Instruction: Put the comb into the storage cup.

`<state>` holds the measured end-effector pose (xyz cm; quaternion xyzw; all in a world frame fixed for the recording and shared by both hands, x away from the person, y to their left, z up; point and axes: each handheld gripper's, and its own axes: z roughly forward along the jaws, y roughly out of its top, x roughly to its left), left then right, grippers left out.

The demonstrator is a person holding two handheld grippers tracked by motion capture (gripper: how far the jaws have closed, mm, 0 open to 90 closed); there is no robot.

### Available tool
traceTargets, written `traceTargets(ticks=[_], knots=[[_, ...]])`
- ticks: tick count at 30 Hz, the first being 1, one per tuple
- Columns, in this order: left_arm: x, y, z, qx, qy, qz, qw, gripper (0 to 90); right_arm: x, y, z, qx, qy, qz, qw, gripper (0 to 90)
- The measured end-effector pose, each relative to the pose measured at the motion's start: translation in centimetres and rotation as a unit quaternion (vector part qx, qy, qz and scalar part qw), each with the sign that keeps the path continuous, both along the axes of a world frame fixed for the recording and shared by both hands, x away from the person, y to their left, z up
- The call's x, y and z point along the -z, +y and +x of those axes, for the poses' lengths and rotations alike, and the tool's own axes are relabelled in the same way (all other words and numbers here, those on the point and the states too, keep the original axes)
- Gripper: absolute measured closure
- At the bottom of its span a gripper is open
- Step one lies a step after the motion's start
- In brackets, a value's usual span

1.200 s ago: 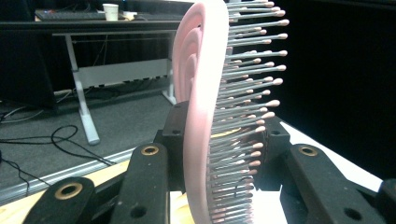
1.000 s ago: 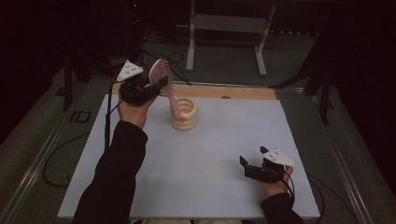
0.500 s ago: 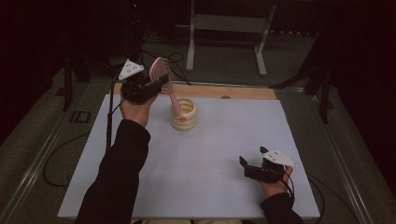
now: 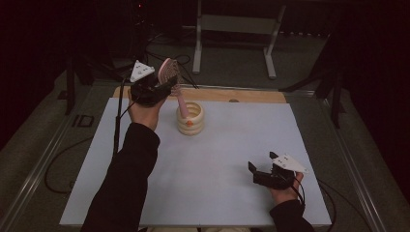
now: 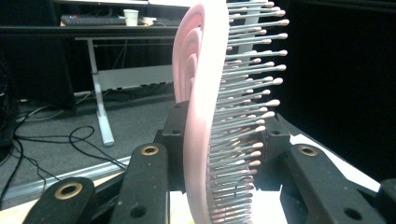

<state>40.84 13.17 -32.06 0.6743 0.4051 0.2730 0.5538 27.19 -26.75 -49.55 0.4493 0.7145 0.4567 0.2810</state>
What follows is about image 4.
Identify pink hairbrush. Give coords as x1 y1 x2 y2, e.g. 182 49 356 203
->
157 57 191 120

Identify white metal stand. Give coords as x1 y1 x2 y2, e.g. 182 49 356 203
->
191 0 287 80

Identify white table mat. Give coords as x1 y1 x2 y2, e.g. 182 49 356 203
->
59 97 333 226

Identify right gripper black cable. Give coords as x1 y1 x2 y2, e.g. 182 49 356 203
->
291 178 373 232

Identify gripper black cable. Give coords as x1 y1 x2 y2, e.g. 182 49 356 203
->
291 178 373 232
44 76 136 196

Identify wooden table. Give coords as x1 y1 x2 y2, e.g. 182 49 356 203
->
112 85 288 104

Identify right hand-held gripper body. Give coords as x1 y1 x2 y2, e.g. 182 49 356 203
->
252 154 309 190

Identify cream ribbed holder cup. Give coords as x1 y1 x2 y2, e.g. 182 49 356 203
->
175 101 205 136

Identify metal floor rail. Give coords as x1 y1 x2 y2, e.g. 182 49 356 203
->
0 84 95 232
317 95 390 232

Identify black stand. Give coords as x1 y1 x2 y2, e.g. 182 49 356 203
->
57 52 133 116
278 32 346 130

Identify person's left hand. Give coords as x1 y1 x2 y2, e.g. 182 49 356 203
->
127 90 168 131

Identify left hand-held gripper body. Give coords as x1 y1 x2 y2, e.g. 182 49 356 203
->
130 59 171 107

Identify dark equipment rack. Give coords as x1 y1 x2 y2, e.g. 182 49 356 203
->
109 0 153 67

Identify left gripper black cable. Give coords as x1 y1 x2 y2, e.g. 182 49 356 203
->
44 76 136 196

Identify person's right hand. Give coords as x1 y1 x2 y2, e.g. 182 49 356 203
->
270 172 305 206

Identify black floor cables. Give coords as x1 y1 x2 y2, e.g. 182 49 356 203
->
141 32 199 90

